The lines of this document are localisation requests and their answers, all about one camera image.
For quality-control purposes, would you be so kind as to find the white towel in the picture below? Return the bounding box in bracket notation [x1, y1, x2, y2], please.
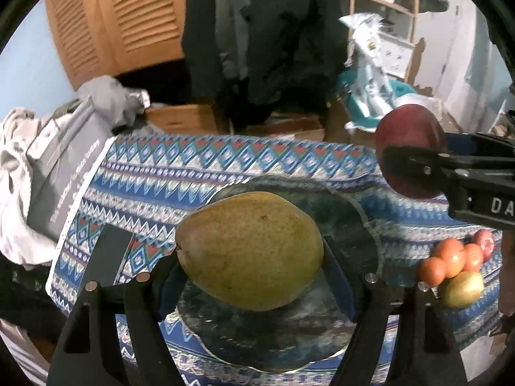
[0, 108, 62, 271]

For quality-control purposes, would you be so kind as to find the small orange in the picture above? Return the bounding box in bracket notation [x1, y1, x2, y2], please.
[418, 257, 447, 287]
[463, 243, 484, 273]

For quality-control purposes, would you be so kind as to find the brown cardboard box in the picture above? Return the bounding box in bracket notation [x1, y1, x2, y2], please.
[144, 104, 220, 134]

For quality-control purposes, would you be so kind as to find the white printed drawer box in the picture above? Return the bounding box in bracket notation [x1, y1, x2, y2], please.
[378, 32, 416, 79]

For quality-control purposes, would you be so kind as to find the large red apple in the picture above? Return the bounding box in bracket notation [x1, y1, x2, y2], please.
[375, 105, 447, 199]

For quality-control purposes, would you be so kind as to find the black case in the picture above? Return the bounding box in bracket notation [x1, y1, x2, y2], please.
[0, 255, 77, 343]

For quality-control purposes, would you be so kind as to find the white printed plastic bag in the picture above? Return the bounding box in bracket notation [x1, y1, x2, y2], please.
[338, 13, 397, 120]

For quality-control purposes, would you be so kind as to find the black hanging coat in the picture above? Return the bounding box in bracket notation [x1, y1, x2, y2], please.
[181, 0, 343, 128]

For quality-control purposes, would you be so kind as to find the teal plastic bin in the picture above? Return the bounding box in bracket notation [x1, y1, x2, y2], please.
[337, 74, 420, 130]

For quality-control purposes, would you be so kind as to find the wooden louvered cabinet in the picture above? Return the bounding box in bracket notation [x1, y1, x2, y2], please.
[43, 0, 192, 91]

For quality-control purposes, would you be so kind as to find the clear plastic bag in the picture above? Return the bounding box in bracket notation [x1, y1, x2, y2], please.
[396, 94, 436, 114]

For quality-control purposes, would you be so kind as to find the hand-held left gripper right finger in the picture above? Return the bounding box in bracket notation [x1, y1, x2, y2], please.
[322, 236, 469, 386]

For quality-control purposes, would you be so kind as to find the grey cloth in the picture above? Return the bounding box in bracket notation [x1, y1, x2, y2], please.
[76, 76, 151, 134]

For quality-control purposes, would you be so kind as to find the small red apple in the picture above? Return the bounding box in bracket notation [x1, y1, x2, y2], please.
[472, 229, 495, 262]

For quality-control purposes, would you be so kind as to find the large green mango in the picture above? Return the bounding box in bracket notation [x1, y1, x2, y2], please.
[176, 192, 325, 311]

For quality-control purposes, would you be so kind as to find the grey hanging coat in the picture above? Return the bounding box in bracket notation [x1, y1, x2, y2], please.
[216, 0, 259, 82]

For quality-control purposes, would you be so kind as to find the wooden shelf rack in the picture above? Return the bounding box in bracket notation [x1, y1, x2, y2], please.
[348, 0, 422, 82]

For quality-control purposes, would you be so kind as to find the flat cardboard box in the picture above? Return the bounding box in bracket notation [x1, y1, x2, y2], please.
[249, 116, 326, 142]

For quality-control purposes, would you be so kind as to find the large orange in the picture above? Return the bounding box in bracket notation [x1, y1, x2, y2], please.
[432, 238, 466, 278]

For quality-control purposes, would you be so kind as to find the dark green plate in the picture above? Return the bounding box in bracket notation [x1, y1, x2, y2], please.
[176, 175, 379, 372]

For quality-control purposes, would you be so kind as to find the olive cloth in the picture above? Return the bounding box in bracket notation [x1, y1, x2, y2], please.
[52, 98, 86, 120]

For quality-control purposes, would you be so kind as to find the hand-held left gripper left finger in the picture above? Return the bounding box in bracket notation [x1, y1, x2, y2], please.
[47, 251, 190, 386]

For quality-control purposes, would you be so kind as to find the blue patterned blanket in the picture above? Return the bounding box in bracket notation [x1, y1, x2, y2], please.
[45, 132, 508, 386]

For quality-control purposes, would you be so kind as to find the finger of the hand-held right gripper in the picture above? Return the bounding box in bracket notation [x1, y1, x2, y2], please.
[382, 146, 468, 194]
[443, 132, 515, 162]

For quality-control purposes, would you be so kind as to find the person's right forearm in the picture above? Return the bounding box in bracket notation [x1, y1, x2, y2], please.
[499, 233, 515, 319]

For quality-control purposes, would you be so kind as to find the small yellow-green mango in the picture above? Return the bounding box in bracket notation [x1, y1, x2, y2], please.
[440, 271, 484, 309]

